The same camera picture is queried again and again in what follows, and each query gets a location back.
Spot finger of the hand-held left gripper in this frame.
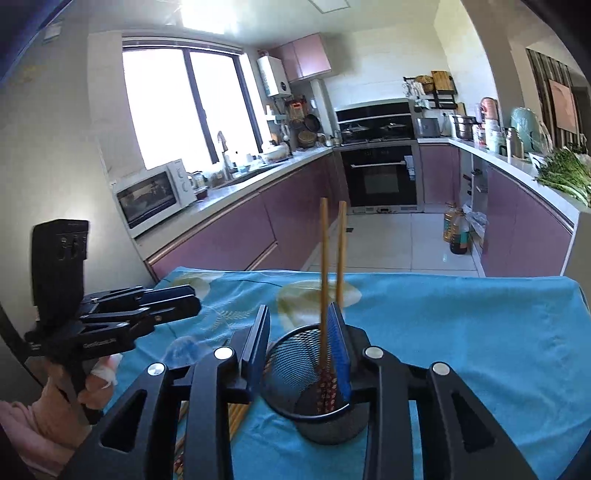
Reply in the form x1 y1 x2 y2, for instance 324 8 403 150
78 298 202 340
83 285 197 309

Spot pink base cabinets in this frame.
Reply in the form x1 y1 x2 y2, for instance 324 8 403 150
145 148 342 282
418 142 578 278

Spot black wall rack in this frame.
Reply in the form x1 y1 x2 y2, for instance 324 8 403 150
403 71 459 110

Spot black built-in oven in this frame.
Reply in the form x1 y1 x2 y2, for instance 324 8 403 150
339 144 419 208

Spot bunch of leafy greens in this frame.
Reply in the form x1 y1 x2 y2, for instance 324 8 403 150
536 148 591 206

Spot yellow oil bottle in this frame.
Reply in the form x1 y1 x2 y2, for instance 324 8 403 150
443 202 462 243

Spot white toaster oven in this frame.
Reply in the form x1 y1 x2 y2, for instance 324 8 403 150
113 159 197 238

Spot pink wall cabinet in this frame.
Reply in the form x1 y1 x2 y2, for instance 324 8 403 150
270 33 333 83

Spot green countertop appliance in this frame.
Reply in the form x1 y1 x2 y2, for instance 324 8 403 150
510 107 546 153

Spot black mesh utensil holder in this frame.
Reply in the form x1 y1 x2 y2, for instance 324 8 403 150
260 323 370 446

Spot black range hood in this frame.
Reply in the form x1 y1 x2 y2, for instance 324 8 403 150
335 102 414 141

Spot blue floral tablecloth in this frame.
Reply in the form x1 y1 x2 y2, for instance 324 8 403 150
108 267 591 480

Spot white water heater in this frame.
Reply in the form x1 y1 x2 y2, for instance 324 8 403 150
257 55 293 97

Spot bundle of wooden chopsticks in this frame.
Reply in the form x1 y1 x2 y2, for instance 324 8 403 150
173 401 252 480

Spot tall steel pot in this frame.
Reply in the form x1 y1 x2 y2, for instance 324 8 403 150
452 115 478 140

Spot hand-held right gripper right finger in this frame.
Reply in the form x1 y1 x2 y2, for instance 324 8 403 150
327 301 539 480

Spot white plastic bag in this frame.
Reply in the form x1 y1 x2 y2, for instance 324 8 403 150
464 205 488 241

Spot red-tipped wooden chopstick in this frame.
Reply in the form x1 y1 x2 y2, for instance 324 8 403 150
323 200 348 414
315 198 334 414

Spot oil bottles on floor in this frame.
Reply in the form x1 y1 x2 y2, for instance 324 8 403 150
450 219 472 254

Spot person's left hand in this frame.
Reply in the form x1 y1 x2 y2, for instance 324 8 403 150
37 353 120 416

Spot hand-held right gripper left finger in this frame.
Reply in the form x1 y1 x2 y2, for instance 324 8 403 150
60 304 271 480

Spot kitchen window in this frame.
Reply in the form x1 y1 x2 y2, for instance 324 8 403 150
122 46 264 171

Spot grey refrigerator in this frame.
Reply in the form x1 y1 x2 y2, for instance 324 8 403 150
0 18 153 324

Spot steel thermos bottle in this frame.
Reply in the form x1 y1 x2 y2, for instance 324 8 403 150
505 127 525 158

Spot framed wall picture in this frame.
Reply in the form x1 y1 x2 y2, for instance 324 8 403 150
548 78 580 132

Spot steel sink faucet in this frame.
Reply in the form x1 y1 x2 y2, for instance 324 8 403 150
217 131 232 181

